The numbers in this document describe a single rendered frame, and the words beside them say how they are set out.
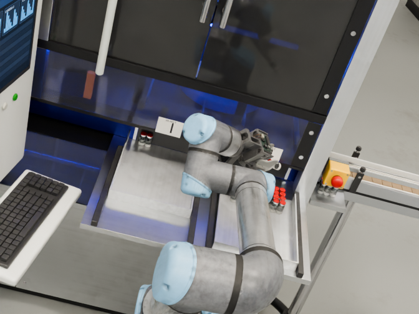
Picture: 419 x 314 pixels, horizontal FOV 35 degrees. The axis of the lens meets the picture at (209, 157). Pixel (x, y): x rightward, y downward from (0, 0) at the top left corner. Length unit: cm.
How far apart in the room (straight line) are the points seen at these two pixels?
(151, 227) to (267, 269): 79
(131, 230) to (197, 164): 48
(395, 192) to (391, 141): 237
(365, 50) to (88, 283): 141
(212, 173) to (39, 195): 72
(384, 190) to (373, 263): 124
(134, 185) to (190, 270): 95
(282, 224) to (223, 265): 96
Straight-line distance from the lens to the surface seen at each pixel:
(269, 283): 123
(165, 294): 120
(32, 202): 206
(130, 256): 254
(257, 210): 142
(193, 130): 154
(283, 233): 212
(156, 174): 217
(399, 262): 375
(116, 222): 196
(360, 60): 204
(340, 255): 359
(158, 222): 199
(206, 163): 154
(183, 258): 119
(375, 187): 244
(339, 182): 223
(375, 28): 201
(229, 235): 203
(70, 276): 268
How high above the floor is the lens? 218
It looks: 34 degrees down
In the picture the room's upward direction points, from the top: 18 degrees clockwise
